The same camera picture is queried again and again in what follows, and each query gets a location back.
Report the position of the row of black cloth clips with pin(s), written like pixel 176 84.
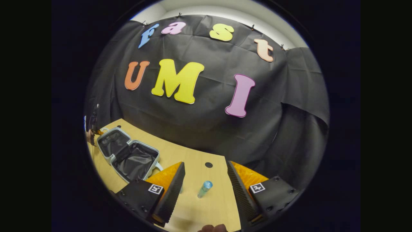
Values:
pixel 179 15

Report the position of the black backdrop cloth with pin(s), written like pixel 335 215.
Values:
pixel 209 129

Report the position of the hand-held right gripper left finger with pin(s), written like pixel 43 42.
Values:
pixel 170 196

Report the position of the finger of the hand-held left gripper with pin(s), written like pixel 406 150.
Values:
pixel 100 132

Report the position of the blue metallic cosmetic bottle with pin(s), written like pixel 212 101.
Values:
pixel 204 190

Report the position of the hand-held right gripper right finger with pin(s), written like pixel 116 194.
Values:
pixel 243 196

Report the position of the pale blue small suitcase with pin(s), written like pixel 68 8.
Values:
pixel 135 161

